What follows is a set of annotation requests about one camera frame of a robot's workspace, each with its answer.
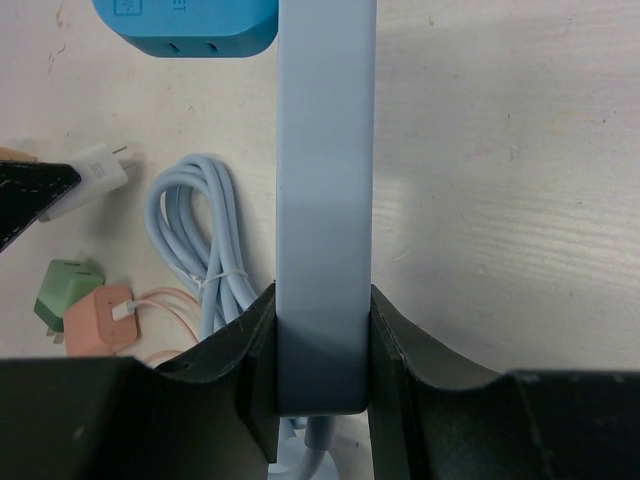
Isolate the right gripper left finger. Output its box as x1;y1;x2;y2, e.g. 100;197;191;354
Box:
1;288;278;479

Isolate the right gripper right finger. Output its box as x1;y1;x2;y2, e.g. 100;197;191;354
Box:
368;290;639;479

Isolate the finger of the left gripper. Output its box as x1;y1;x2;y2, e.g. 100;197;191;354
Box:
0;161;81;251

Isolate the white charger plug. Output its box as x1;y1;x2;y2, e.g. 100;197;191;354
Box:
38;144;135;223

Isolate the green plug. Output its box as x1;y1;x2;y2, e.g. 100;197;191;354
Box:
34;259;105;344

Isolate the pink charger plug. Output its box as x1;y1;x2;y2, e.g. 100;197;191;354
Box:
63;285;139;357

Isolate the blue square charger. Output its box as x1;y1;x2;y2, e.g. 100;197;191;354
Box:
92;0;279;58

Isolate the light blue power strip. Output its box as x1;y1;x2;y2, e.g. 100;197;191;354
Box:
144;0;376;480

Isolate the beige cube socket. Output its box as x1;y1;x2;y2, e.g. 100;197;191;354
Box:
0;146;38;162

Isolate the thin pink charger cable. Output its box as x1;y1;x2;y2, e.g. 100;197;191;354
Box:
112;287;204;366

